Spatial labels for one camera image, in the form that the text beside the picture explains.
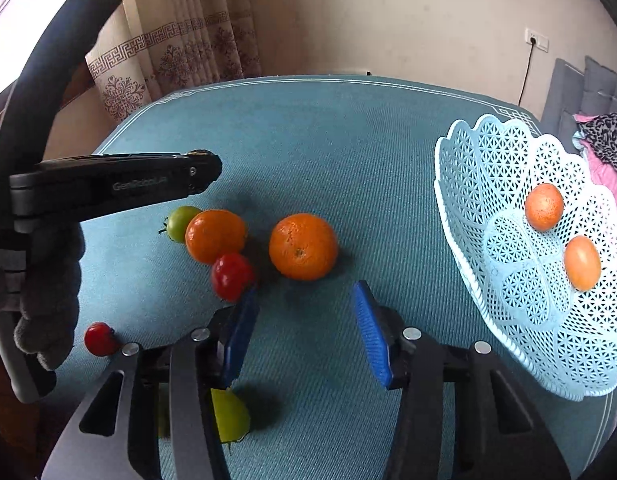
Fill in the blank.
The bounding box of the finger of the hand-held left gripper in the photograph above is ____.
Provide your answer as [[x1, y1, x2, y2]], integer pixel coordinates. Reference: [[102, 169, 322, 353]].
[[172, 149, 222, 201]]

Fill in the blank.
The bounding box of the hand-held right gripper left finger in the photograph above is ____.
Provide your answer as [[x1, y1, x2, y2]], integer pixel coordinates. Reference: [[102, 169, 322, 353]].
[[41, 285, 262, 480]]

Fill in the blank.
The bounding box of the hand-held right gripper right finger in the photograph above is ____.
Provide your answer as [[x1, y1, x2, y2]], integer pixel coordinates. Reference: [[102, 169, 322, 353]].
[[353, 280, 572, 480]]

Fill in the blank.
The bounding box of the green tomato with stem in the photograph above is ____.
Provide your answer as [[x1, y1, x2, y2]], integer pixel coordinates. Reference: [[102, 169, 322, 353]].
[[163, 206, 204, 244]]

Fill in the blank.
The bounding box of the orange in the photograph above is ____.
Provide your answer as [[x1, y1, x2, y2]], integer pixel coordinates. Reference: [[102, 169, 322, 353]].
[[268, 213, 339, 281], [185, 209, 248, 265], [525, 183, 565, 232]]

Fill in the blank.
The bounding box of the yellow-green tomato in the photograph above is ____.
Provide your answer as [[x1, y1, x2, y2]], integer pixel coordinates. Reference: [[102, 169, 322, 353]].
[[156, 385, 252, 445]]

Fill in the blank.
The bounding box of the small red tomato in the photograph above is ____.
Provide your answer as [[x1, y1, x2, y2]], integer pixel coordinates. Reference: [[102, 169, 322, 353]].
[[84, 322, 120, 357]]

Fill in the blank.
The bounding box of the light blue plastic basket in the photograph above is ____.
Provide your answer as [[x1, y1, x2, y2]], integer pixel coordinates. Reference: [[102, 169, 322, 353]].
[[433, 114, 617, 402]]

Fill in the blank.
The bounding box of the person's left hand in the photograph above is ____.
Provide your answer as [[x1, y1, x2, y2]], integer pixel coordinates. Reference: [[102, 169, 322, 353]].
[[0, 220, 85, 372]]

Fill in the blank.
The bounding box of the wooden window sill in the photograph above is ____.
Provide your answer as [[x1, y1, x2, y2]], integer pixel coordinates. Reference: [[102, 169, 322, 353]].
[[61, 62, 96, 108]]

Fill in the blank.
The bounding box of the teal tablecloth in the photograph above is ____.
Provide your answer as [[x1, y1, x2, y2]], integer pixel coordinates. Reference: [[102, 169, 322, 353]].
[[43, 75, 617, 480]]

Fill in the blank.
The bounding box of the beige patterned curtain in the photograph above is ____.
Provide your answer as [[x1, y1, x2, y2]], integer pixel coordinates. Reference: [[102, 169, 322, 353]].
[[86, 0, 264, 123]]

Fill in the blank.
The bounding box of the bright window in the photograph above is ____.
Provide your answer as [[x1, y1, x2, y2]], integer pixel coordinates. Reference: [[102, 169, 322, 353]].
[[0, 0, 76, 93]]

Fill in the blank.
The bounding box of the smooth orange tomato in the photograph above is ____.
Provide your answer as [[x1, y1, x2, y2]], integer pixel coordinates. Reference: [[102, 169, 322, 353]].
[[563, 235, 602, 291]]

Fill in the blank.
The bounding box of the pile of clothes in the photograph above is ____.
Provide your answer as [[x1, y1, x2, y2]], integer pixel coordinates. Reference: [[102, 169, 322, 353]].
[[573, 112, 617, 221]]

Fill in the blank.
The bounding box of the grey sofa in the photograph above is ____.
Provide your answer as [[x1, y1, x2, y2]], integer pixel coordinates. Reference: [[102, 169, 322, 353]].
[[541, 57, 587, 136]]

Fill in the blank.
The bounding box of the leopard print garment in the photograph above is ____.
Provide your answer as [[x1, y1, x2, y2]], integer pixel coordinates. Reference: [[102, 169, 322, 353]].
[[573, 112, 617, 188]]

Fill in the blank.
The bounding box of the grey quilted cushion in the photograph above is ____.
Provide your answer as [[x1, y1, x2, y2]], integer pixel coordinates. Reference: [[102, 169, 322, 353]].
[[583, 56, 617, 117]]

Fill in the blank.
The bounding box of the black power cable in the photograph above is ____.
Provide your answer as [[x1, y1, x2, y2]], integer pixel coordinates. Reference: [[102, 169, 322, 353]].
[[517, 39, 535, 107]]

